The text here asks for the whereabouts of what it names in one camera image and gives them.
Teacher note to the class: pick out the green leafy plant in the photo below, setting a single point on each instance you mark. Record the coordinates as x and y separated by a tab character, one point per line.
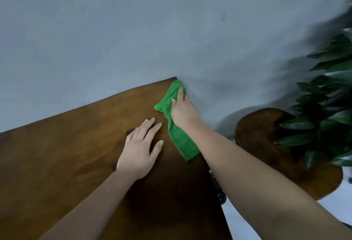
327	110

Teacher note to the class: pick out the person's right thumb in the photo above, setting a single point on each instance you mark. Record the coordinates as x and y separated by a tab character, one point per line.
173	104

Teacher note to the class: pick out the person's right forearm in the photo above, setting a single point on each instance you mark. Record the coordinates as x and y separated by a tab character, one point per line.
255	187

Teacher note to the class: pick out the person's right hand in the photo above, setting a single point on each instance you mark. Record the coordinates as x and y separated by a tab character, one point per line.
184	114

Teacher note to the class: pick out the person's left thumb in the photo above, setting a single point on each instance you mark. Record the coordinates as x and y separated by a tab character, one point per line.
157	149

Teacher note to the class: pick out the person's left hand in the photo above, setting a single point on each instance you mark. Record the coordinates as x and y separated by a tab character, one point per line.
134	158

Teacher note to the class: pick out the person's left middle finger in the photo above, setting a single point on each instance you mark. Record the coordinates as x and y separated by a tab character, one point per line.
145	129

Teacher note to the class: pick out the dark wooden stool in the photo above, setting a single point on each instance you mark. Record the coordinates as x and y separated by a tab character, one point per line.
264	140

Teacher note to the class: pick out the person's left little finger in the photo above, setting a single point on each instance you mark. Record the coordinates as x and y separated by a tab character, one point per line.
130	135

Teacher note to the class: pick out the black table caster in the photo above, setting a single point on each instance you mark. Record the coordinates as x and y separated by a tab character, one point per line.
218	190

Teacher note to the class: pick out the green microfibre cloth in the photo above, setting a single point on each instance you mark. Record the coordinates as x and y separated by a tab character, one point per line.
181	140

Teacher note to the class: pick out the person's left forearm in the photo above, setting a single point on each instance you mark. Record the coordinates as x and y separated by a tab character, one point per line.
90	209

